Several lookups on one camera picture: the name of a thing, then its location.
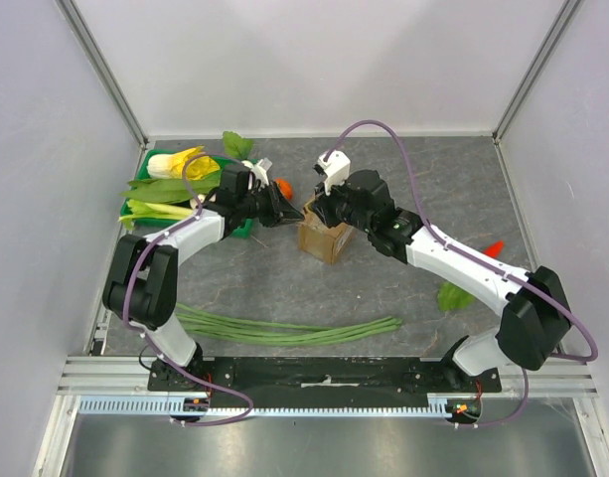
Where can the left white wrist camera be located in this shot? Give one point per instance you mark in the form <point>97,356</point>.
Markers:
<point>260,170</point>

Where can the white mushroom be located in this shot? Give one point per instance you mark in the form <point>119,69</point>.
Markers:
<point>202,198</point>

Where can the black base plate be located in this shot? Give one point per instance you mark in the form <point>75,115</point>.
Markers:
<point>250,375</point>

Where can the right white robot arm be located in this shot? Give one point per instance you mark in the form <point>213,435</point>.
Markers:
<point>526,302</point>

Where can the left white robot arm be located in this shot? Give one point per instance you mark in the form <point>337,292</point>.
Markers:
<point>142,282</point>

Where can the yellow napa cabbage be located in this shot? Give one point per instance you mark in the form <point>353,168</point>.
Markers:
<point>191,163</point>

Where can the green leaf behind tray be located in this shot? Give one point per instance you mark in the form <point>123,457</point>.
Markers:
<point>237,146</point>

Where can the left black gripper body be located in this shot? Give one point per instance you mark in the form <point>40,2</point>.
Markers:
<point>265,204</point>

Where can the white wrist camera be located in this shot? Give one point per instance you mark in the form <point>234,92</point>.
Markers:
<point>334,166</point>
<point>260,170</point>

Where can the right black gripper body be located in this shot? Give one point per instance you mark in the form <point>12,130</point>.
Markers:
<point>329,205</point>

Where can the brown cardboard express box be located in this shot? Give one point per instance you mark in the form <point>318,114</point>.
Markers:
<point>326,244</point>

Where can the green long beans bunch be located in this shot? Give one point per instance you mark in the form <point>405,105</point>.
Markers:
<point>275,334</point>

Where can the orange toy pumpkin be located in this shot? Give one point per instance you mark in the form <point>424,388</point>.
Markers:
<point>285,188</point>

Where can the green leafy vegetable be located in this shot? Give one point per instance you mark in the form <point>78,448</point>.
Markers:
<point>169,191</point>

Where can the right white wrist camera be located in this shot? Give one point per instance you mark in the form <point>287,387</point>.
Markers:
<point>334,166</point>

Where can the green bok choy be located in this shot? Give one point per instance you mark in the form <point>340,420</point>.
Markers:
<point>141,212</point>

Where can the white slotted cable duct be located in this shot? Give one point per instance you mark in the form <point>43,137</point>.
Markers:
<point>191,407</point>

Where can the green lettuce leaf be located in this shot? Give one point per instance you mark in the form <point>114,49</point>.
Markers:
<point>452,297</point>

